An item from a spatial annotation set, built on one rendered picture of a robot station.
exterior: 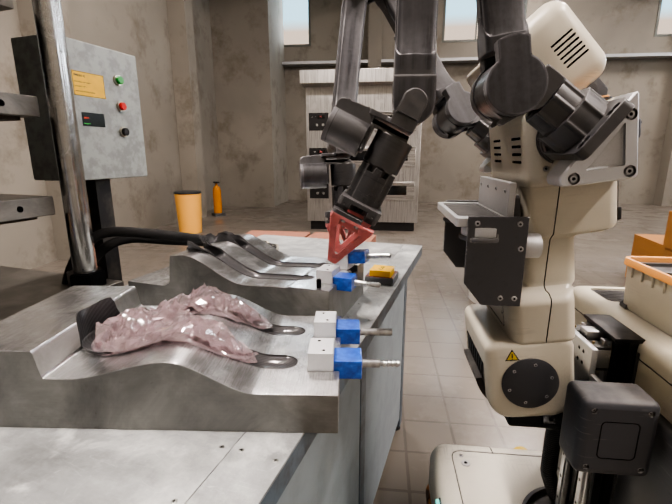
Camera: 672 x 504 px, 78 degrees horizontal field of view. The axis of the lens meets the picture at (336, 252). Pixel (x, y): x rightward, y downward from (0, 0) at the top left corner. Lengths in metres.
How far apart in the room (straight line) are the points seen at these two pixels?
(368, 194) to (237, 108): 8.95
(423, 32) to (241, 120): 8.91
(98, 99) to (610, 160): 1.36
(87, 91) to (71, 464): 1.14
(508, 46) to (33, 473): 0.75
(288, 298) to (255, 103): 8.66
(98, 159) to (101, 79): 0.25
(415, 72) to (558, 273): 0.47
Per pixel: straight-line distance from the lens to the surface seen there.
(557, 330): 0.87
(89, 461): 0.61
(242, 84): 9.54
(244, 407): 0.57
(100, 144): 1.52
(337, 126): 0.61
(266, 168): 9.31
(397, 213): 6.31
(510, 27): 0.65
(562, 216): 0.84
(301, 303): 0.83
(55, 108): 1.30
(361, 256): 0.93
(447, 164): 10.46
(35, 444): 0.67
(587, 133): 0.65
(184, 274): 0.96
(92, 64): 1.55
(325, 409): 0.56
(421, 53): 0.62
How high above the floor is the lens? 1.15
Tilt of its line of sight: 13 degrees down
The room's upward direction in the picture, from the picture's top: straight up
